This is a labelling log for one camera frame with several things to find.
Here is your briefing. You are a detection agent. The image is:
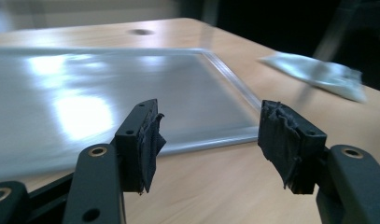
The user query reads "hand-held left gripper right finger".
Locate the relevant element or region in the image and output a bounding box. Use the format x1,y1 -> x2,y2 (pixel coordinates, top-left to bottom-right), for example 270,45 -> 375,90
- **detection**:
257,99 -> 329,195

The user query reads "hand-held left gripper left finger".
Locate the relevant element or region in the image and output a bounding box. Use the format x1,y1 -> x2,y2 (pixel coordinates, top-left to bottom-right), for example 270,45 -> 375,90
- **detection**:
114,98 -> 167,195

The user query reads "light blue cleaning cloth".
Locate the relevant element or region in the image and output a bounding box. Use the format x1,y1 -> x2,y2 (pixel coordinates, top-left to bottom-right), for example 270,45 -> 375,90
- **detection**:
259,50 -> 369,105

